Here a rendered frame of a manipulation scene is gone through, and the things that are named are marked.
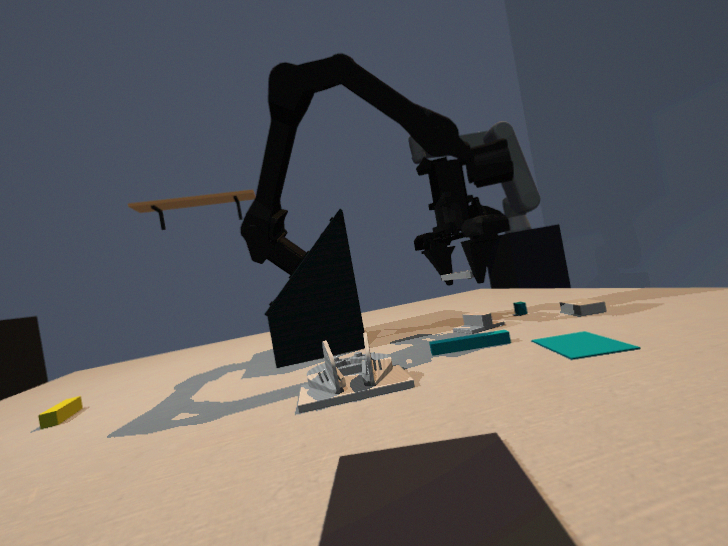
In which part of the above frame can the teal long flat bar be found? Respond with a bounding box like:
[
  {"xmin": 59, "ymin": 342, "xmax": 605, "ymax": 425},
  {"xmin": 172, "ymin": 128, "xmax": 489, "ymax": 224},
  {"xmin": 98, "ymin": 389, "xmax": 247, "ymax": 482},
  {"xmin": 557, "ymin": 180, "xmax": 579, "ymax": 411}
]
[{"xmin": 429, "ymin": 329, "xmax": 511, "ymax": 356}]

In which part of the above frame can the yellow rectangular block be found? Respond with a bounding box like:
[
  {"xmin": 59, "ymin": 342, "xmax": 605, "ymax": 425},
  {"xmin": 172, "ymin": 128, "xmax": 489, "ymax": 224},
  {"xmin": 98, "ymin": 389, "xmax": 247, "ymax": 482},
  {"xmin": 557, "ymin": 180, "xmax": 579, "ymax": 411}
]
[{"xmin": 38, "ymin": 396, "xmax": 83, "ymax": 430}]

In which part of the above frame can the teal flat square plate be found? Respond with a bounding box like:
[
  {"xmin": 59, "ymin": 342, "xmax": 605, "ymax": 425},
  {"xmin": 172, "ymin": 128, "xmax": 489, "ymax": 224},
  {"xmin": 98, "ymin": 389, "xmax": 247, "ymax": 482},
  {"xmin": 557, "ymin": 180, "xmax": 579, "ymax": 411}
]
[{"xmin": 532, "ymin": 331, "xmax": 641, "ymax": 360}]

